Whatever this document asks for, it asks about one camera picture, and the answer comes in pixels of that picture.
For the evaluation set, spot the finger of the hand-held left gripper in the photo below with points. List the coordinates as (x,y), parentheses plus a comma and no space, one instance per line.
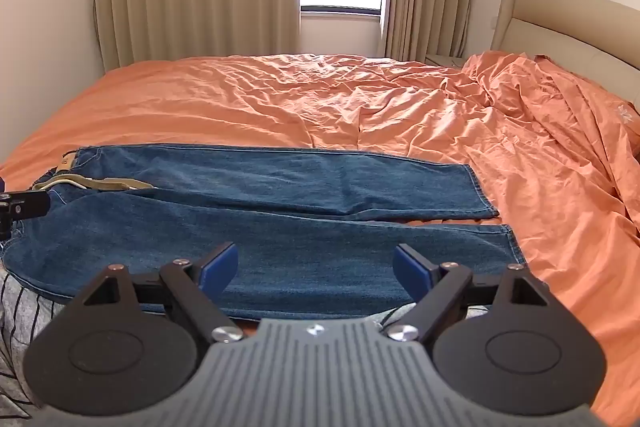
(27,204)

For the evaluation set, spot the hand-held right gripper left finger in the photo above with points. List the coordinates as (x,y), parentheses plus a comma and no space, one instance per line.
(219,268)

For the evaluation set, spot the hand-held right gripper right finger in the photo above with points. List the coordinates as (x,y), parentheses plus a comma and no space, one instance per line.
(412,271)

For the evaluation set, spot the blue denim pants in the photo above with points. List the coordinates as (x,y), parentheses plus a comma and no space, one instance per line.
(300,252)

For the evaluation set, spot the person's striped clothing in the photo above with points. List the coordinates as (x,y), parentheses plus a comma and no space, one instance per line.
(20,337)

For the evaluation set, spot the orange bed sheet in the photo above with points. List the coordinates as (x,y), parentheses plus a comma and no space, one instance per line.
(225,102)

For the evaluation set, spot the orange duvet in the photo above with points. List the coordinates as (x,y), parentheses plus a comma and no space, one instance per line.
(560,127)

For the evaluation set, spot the beige padded headboard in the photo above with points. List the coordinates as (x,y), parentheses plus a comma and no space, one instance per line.
(555,27)

